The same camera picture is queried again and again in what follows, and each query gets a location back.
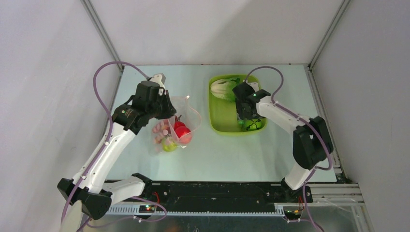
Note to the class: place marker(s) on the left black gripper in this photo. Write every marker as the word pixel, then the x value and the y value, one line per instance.
pixel 170 110

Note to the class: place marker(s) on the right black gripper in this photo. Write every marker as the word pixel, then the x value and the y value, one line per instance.
pixel 247 112

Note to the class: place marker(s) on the small green watermelon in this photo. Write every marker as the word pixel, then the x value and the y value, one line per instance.
pixel 250 124

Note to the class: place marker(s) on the clear pink zip bag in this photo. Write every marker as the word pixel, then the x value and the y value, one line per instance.
pixel 163 128

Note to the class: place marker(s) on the yellow green pear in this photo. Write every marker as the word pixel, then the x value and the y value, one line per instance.
pixel 168 144

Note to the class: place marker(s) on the red apple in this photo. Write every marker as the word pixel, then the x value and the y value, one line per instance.
pixel 184 134

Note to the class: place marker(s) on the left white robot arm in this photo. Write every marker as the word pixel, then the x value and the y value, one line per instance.
pixel 87 185

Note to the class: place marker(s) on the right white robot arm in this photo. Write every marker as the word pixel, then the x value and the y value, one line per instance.
pixel 311 139

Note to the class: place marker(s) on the green lettuce head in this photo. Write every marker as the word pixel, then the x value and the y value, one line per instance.
pixel 223 88

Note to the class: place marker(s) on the green plastic tray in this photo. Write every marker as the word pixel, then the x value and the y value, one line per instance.
pixel 222 113

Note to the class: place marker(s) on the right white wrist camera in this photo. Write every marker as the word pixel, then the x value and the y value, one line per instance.
pixel 254 85

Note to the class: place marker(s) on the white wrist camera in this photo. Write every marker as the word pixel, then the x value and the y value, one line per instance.
pixel 254 85
pixel 159 79

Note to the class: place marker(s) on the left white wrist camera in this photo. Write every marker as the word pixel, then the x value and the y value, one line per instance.
pixel 159 79

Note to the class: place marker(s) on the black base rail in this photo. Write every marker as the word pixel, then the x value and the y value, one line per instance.
pixel 223 197

